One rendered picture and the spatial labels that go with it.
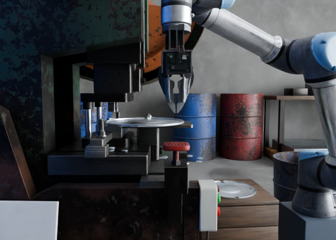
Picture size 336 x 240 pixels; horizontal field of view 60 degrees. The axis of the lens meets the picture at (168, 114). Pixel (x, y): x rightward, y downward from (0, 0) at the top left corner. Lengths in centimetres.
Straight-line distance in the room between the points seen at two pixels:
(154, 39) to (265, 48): 64
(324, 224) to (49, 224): 90
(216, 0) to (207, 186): 50
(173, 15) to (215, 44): 380
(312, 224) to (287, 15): 398
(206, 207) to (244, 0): 408
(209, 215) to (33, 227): 49
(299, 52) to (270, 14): 381
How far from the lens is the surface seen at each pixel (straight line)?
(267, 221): 164
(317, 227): 120
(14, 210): 95
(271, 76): 466
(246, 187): 176
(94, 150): 87
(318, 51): 93
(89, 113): 102
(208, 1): 78
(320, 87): 99
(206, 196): 86
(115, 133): 103
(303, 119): 487
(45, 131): 98
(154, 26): 148
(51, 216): 91
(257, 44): 98
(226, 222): 156
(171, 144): 74
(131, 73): 102
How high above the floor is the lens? 89
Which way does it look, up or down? 4 degrees down
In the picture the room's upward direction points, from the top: straight up
